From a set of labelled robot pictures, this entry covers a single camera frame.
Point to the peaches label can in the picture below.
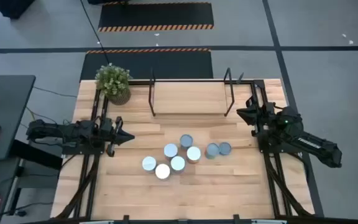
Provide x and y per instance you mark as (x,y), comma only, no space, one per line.
(162,171)

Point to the green pear label can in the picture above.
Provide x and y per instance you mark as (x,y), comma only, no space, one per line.
(186,141)

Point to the black desk base bar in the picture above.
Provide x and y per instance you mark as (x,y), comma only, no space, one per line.
(36,154)

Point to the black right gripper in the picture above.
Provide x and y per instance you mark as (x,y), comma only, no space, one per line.
(264,116)

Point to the black desk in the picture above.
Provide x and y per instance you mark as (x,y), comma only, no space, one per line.
(8,102)

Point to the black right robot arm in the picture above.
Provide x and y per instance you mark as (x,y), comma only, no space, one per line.
(315,144)

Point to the short teal can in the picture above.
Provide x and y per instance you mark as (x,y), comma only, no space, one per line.
(225,148)

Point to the green bordered label can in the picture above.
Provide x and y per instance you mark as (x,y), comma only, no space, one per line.
(149,163)

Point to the black hazard striped floor mat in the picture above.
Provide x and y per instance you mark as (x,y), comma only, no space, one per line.
(154,15)
(166,65)

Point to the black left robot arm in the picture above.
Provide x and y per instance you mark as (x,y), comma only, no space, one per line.
(51,130)

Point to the potted green plant striped pot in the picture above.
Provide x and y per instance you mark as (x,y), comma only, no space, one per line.
(113,81)

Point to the wooden shelf black metal legs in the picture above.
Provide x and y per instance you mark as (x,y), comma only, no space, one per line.
(190,98)

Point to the cherries label can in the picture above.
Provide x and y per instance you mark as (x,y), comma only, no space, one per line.
(177,163)

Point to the pineapple label can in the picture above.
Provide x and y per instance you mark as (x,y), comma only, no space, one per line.
(170,150)

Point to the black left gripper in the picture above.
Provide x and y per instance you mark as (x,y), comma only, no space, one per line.
(109,133)

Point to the corn label can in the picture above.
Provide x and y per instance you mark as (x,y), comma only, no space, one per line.
(194,154)

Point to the rainbow striped can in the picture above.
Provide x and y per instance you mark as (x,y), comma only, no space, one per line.
(212,150)

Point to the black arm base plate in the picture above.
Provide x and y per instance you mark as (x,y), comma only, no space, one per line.
(82,151)
(264,148)

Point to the black box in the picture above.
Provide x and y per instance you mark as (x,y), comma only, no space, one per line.
(11,7)

